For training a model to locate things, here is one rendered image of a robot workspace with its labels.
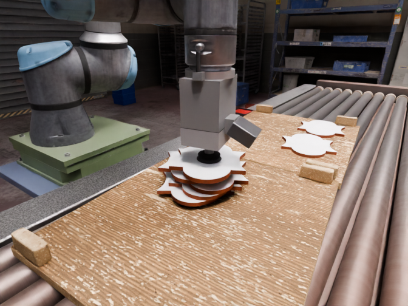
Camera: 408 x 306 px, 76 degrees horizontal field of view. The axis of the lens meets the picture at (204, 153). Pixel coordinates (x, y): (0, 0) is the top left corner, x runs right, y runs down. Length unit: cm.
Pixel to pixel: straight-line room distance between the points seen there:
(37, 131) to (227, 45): 51
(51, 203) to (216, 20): 41
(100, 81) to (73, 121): 12
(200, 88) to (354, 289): 32
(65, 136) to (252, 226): 50
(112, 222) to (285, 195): 29
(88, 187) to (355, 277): 47
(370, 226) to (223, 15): 38
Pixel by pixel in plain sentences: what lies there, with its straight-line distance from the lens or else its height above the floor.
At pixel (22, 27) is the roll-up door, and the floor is 132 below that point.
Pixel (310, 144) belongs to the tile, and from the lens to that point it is 70.
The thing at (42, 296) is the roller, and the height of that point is 91.
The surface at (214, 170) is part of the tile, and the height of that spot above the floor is 100.
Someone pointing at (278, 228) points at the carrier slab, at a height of 94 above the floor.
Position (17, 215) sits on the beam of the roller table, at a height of 91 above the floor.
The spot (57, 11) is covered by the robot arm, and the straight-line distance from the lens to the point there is 40.
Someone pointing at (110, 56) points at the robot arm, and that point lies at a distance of 73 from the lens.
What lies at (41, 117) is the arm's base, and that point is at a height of 102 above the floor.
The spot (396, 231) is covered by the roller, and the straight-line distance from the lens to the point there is 52.
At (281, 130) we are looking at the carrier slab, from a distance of 81.
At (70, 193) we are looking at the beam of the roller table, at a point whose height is 92.
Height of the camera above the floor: 119
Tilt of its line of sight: 24 degrees down
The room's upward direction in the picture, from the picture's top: straight up
